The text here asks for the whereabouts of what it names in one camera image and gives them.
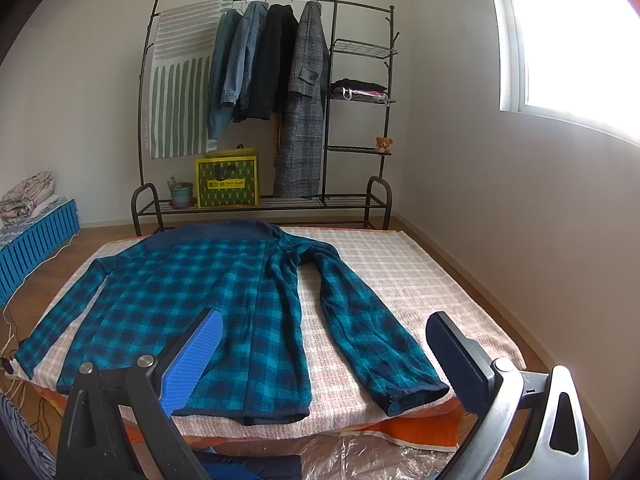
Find yellow green printed box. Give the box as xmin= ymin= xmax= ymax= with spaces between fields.
xmin=195 ymin=146 xmax=261 ymax=209

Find black coat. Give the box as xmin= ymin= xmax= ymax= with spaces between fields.
xmin=232 ymin=4 xmax=300 ymax=123

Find blue slatted crate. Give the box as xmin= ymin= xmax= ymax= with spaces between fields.
xmin=0 ymin=199 xmax=82 ymax=306

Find dark folded clothes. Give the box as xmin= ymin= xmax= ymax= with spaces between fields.
xmin=330 ymin=78 xmax=388 ymax=95

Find white folded cloth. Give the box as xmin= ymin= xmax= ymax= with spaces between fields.
xmin=30 ymin=194 xmax=68 ymax=212

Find window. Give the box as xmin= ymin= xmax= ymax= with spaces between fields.
xmin=492 ymin=0 xmax=640 ymax=148

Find floral fabric bundle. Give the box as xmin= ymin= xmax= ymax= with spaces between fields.
xmin=0 ymin=171 xmax=55 ymax=223

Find black metal clothes rack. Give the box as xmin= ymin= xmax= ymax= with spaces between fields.
xmin=131 ymin=0 xmax=401 ymax=237

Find clear plastic sheet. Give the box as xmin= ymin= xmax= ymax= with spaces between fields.
xmin=300 ymin=429 xmax=468 ymax=480

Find small potted plant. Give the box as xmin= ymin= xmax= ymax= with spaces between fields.
xmin=167 ymin=175 xmax=195 ymax=208

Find white pink bag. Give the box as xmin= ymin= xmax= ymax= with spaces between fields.
xmin=334 ymin=88 xmax=389 ymax=101

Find grey plaid coat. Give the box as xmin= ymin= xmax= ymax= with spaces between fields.
xmin=272 ymin=1 xmax=331 ymax=200

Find teal plaid fleece jacket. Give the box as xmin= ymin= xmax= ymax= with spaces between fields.
xmin=14 ymin=219 xmax=451 ymax=427

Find long blue denim jacket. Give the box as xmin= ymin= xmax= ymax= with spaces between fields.
xmin=206 ymin=7 xmax=246 ymax=141

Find short blue denim jacket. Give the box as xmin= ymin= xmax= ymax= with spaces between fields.
xmin=222 ymin=1 xmax=271 ymax=123

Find beige checked blanket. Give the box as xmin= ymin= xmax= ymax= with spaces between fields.
xmin=12 ymin=227 xmax=526 ymax=438

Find grey striped hanging cloth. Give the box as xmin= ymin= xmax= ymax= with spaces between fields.
xmin=141 ymin=0 xmax=236 ymax=160

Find dark blue cloth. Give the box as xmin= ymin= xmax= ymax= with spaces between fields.
xmin=192 ymin=450 xmax=303 ymax=480

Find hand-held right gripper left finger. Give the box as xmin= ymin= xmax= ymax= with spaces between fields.
xmin=56 ymin=308 xmax=223 ymax=480

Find zebra striped garment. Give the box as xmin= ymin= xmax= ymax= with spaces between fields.
xmin=0 ymin=394 xmax=58 ymax=480

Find black cable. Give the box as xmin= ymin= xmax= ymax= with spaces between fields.
xmin=0 ymin=375 xmax=57 ymax=458

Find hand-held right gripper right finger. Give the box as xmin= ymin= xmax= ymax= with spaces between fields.
xmin=426 ymin=311 xmax=591 ymax=480

